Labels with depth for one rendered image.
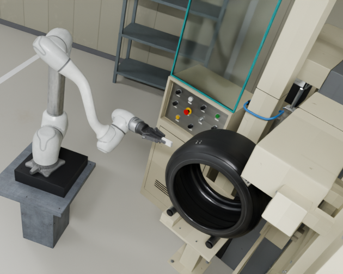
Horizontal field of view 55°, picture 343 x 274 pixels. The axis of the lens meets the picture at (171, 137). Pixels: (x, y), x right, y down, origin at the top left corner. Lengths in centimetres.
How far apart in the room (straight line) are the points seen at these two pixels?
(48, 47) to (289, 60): 118
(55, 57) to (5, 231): 156
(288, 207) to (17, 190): 172
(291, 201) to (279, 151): 17
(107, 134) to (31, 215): 94
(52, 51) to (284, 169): 129
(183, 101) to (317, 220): 156
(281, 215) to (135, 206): 217
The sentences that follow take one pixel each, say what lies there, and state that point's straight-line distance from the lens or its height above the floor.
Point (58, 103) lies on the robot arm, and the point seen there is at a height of 112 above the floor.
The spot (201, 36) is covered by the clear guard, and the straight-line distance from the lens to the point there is 219.
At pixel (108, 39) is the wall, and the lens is 517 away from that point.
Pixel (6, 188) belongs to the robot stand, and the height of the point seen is 65.
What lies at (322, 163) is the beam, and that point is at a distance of 115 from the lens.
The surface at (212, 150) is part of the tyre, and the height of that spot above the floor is 143.
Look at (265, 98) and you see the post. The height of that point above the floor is 163.
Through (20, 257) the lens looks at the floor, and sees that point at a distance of 278.
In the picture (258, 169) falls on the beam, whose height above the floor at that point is 171.
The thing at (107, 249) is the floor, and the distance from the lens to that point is 279.
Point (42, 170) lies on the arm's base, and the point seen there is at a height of 77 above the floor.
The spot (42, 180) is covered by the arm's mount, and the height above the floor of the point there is 74.
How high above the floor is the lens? 238
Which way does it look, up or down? 38 degrees down
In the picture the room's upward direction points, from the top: 16 degrees clockwise
